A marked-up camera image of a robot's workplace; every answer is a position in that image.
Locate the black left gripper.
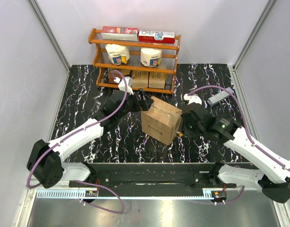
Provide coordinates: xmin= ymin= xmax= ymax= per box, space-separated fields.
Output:
xmin=117 ymin=89 xmax=153 ymax=120

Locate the right beige sponge pack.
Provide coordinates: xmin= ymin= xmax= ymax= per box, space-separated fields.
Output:
xmin=149 ymin=72 xmax=166 ymax=89

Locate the toilet paper roll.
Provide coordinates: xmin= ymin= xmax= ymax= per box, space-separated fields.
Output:
xmin=140 ymin=47 xmax=162 ymax=68
xmin=105 ymin=44 xmax=130 ymax=65

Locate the orange wooden shelf rack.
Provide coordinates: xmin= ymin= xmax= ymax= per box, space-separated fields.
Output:
xmin=88 ymin=28 xmax=181 ymax=94

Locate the brown scouring pad pack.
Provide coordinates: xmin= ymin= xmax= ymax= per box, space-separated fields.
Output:
xmin=108 ymin=69 xmax=131 ymax=84

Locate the brown cardboard express box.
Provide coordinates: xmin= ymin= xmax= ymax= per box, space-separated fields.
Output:
xmin=141 ymin=96 xmax=182 ymax=145

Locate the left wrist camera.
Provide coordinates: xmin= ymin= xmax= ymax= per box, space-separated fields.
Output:
xmin=114 ymin=76 xmax=133 ymax=94

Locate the left toilet paper roll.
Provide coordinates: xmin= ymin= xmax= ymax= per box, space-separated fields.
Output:
xmin=105 ymin=44 xmax=130 ymax=65

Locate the grey toothpaste box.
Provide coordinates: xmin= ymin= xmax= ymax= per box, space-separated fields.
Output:
xmin=207 ymin=90 xmax=230 ymax=106

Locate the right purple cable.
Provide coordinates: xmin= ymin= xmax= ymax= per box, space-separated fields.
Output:
xmin=186 ymin=85 xmax=290 ymax=205

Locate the red silver toothpaste box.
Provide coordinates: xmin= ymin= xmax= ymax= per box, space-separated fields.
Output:
xmin=101 ymin=26 xmax=139 ymax=41

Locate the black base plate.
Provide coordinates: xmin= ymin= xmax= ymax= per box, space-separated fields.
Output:
xmin=68 ymin=162 xmax=237 ymax=198

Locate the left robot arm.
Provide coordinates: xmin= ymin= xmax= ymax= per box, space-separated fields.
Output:
xmin=26 ymin=89 xmax=154 ymax=189

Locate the right toilet paper roll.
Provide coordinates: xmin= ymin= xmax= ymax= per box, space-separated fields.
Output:
xmin=140 ymin=47 xmax=162 ymax=68

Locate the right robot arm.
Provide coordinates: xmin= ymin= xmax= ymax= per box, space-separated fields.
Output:
xmin=182 ymin=103 xmax=290 ymax=203

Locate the red white toothpaste box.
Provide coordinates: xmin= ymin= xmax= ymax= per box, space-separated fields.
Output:
xmin=138 ymin=30 xmax=176 ymax=44

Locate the middle beige sponge pack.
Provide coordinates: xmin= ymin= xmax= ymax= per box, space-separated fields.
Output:
xmin=132 ymin=70 xmax=149 ymax=88

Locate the beige sponge pack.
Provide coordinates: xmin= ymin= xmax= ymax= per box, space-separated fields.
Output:
xmin=132 ymin=70 xmax=149 ymax=88
xmin=149 ymin=72 xmax=166 ymax=89

